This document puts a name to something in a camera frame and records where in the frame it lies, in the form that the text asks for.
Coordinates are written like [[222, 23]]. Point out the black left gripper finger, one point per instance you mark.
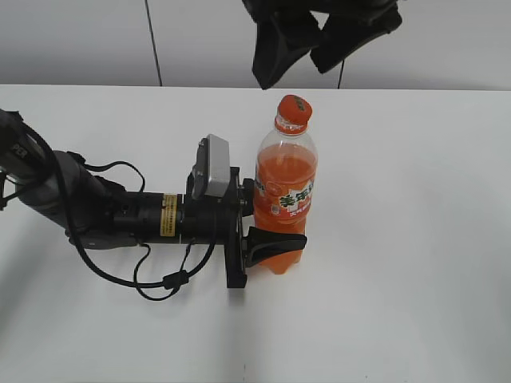
[[260, 245], [247, 197]]

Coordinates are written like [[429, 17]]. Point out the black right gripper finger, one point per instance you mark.
[[282, 38], [349, 28]]

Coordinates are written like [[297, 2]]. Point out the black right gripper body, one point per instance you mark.
[[319, 6]]

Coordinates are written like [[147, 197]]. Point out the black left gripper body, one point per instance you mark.
[[216, 221]]

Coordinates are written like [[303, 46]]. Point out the orange Mirinda soda bottle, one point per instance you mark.
[[284, 180]]

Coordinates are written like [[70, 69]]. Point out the orange bottle cap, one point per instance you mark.
[[295, 110]]

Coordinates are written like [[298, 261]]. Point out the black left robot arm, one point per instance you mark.
[[99, 214]]

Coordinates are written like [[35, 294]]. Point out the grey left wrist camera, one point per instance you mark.
[[211, 171]]

